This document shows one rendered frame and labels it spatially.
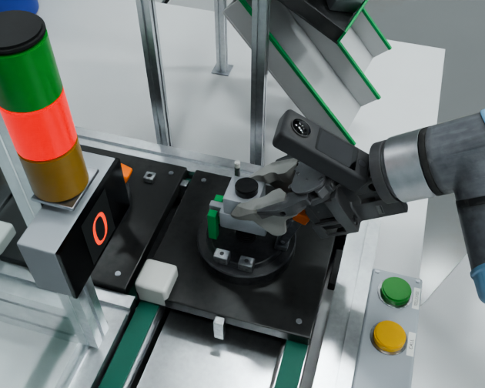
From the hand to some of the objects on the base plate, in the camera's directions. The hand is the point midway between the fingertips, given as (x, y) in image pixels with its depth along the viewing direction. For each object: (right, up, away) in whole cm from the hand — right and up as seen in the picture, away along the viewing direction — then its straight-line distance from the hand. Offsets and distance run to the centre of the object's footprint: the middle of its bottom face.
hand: (242, 193), depth 75 cm
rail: (+7, -37, -4) cm, 38 cm away
